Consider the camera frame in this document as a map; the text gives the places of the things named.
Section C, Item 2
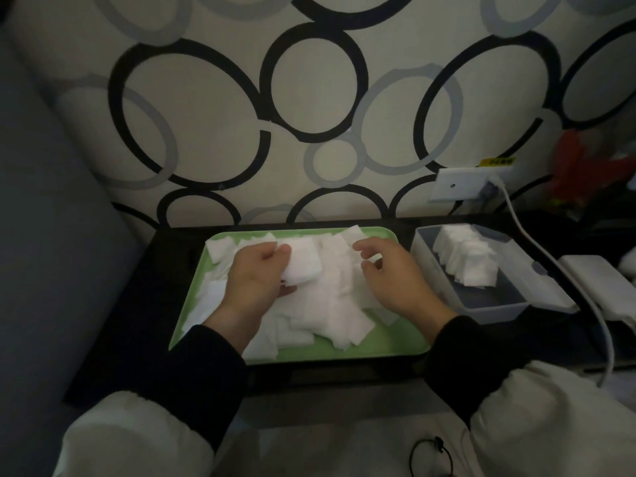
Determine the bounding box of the white charger cable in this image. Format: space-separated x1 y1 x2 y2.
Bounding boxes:
484 176 615 388

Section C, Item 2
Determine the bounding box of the red decoration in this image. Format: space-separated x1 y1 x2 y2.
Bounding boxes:
549 129 636 209

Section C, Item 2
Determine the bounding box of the white neck fan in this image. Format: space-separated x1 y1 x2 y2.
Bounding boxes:
618 245 636 279

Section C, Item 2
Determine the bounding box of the person's left forearm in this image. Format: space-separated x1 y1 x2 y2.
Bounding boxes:
52 325 249 477

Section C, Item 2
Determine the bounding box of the pile of white cotton pads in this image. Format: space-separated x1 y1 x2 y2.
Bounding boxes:
181 224 401 362

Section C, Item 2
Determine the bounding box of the white wall socket plate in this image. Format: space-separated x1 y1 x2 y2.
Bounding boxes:
429 167 503 203

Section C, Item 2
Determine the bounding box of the green plastic tray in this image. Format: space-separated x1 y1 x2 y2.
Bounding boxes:
168 227 432 366

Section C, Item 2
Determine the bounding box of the grey upholstered sofa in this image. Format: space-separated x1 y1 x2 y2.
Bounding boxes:
0 34 145 477

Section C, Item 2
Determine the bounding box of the stack of cotton pads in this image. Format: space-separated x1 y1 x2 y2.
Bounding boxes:
280 239 324 286

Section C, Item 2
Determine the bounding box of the person's right forearm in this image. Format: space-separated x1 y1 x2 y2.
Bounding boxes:
425 315 636 477

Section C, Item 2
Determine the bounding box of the person's left hand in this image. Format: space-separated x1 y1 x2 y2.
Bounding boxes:
203 241 298 356

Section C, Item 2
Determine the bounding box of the clear plastic box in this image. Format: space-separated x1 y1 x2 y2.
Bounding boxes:
411 224 530 325

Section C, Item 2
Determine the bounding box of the white power bank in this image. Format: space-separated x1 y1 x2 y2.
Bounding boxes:
558 254 636 326

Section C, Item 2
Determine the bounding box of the black hair tie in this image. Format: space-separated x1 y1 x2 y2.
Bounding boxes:
409 435 453 477

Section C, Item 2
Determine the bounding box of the person's right hand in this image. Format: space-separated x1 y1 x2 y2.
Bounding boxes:
352 237 458 346

